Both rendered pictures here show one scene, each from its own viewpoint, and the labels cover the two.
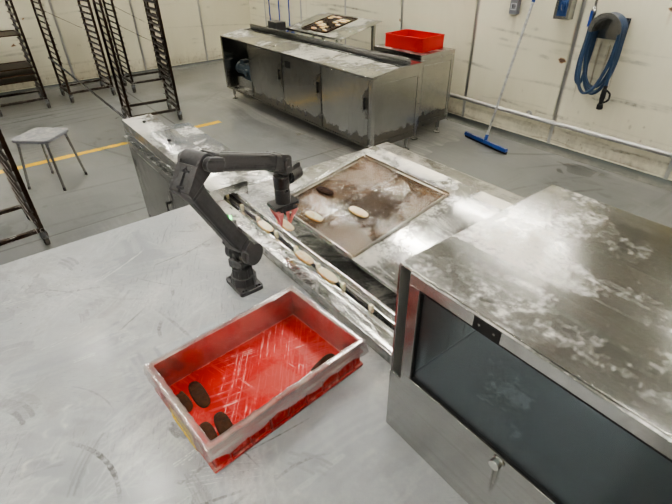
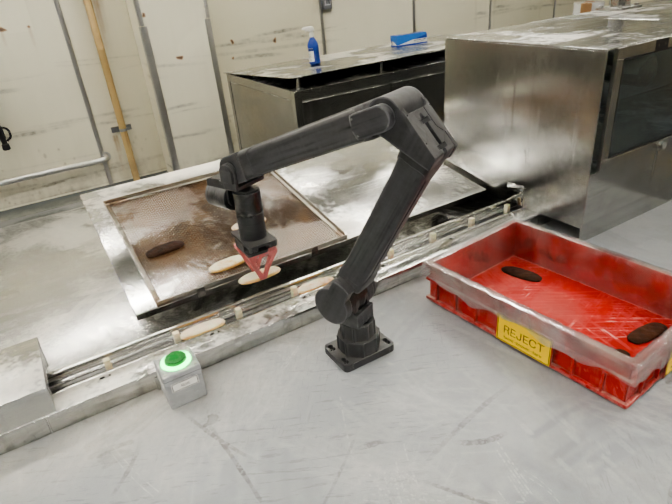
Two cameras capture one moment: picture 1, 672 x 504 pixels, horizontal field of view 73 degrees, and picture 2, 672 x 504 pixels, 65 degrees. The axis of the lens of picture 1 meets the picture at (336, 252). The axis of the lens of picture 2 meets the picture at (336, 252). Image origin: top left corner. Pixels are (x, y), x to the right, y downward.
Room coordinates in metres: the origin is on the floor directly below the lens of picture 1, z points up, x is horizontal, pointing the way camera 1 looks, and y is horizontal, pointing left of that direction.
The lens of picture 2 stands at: (1.16, 1.17, 1.51)
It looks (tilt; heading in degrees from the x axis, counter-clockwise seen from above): 28 degrees down; 278
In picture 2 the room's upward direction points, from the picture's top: 5 degrees counter-clockwise
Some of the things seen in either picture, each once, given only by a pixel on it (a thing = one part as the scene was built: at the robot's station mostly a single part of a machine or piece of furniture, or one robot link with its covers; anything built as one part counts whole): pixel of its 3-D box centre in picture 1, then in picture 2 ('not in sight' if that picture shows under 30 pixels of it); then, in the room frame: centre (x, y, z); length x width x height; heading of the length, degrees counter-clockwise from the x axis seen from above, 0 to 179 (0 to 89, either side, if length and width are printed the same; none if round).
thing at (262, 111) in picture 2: not in sight; (384, 120); (1.25, -2.67, 0.51); 1.93 x 1.05 x 1.02; 37
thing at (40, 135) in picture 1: (49, 158); not in sight; (3.87, 2.54, 0.23); 0.36 x 0.36 x 0.46; 83
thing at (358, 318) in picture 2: (243, 253); (345, 300); (1.27, 0.31, 0.94); 0.09 x 0.05 x 0.10; 149
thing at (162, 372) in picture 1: (259, 364); (559, 294); (0.84, 0.21, 0.87); 0.49 x 0.34 x 0.10; 132
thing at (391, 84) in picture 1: (326, 71); not in sight; (5.69, 0.08, 0.51); 3.00 x 1.26 x 1.03; 37
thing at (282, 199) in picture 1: (282, 196); (252, 227); (1.47, 0.19, 1.04); 0.10 x 0.07 x 0.07; 128
